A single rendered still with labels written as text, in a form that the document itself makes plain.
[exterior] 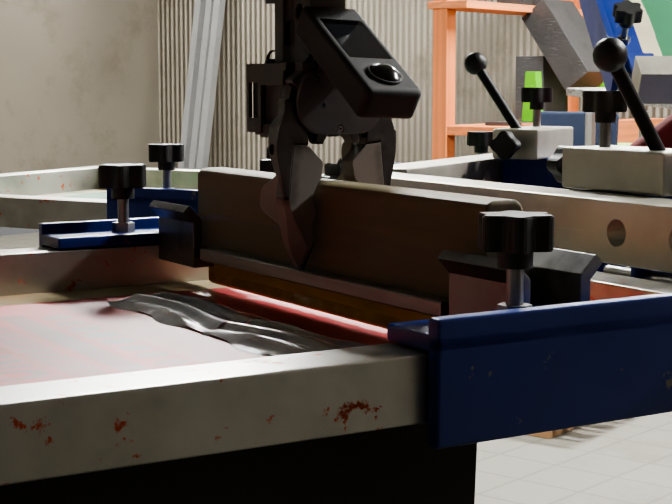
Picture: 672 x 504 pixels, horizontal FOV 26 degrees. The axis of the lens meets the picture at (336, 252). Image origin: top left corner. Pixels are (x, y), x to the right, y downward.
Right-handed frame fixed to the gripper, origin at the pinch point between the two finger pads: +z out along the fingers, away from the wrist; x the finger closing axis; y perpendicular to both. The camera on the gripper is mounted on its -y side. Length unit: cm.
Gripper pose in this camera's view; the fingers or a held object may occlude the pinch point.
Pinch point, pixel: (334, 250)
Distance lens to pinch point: 107.9
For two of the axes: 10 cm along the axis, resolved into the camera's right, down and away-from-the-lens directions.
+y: -5.2, -1.0, 8.5
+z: 0.0, 9.9, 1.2
